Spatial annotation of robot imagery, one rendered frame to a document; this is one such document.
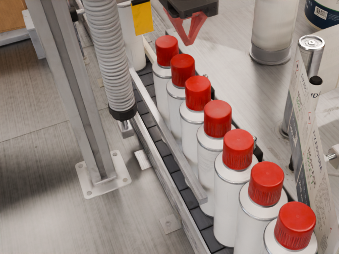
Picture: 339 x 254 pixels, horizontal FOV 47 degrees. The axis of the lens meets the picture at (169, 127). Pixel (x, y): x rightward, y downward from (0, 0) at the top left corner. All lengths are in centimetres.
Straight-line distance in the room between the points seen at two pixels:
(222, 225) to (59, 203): 31
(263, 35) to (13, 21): 66
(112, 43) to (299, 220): 24
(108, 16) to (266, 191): 23
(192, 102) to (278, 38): 37
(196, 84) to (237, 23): 51
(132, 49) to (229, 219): 44
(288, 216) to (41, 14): 35
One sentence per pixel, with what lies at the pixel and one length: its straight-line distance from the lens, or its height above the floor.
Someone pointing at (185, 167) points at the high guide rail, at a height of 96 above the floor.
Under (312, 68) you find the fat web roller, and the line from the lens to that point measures 61.
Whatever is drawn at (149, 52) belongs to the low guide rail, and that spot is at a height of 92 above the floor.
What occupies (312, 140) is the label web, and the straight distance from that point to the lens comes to 51.
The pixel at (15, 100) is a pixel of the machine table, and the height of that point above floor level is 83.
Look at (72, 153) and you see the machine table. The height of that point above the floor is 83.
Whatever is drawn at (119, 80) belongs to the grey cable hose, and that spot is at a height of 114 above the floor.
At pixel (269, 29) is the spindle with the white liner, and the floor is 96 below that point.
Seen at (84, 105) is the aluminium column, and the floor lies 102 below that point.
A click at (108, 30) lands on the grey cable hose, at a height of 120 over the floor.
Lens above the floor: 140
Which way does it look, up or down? 46 degrees down
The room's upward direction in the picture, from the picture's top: 6 degrees counter-clockwise
